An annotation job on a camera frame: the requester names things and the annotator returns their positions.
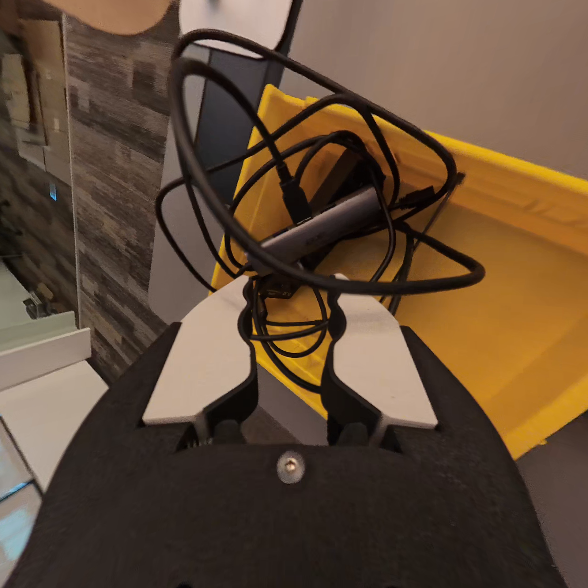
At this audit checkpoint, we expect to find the yellow plastic bin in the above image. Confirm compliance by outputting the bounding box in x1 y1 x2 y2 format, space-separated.
209 84 588 461

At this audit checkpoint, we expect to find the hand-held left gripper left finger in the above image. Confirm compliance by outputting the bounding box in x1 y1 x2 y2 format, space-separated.
142 276 261 445

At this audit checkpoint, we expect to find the USB cable with tethered adapter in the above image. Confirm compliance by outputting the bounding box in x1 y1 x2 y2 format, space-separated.
239 129 409 394

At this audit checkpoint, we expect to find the grey metal USB hub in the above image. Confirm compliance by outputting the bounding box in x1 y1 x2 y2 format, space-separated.
247 184 388 269

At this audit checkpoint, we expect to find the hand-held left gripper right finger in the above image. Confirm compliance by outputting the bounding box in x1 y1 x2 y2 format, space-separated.
321 273 440 445

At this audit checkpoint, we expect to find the thick black hub cable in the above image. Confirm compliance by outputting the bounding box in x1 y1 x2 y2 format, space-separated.
155 134 460 304

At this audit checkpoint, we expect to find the thin black cable small plug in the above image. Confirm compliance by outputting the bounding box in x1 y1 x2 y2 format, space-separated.
168 29 487 297

